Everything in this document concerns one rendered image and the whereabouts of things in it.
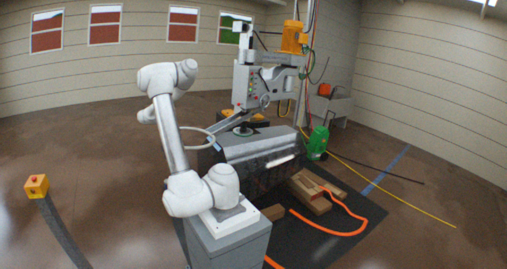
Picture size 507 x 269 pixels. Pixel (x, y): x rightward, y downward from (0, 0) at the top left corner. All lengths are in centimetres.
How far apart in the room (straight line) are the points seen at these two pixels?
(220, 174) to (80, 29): 729
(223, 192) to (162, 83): 58
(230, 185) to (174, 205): 28
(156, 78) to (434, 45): 616
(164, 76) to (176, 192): 53
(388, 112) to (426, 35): 252
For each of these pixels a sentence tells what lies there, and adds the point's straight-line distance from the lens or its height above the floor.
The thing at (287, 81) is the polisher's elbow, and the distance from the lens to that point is 247.
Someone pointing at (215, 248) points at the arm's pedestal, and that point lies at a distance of 107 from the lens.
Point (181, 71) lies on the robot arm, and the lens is 105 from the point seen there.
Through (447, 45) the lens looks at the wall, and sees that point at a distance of 632.
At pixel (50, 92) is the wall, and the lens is 816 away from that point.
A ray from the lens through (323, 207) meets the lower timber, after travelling 252.
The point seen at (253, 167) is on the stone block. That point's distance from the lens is 194.
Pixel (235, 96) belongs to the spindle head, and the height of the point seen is 122.
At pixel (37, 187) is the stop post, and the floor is 107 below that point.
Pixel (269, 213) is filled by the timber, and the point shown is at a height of 13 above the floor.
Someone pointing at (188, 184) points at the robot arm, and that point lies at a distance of 93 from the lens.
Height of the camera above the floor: 167
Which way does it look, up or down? 20 degrees down
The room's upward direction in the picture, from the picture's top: 6 degrees clockwise
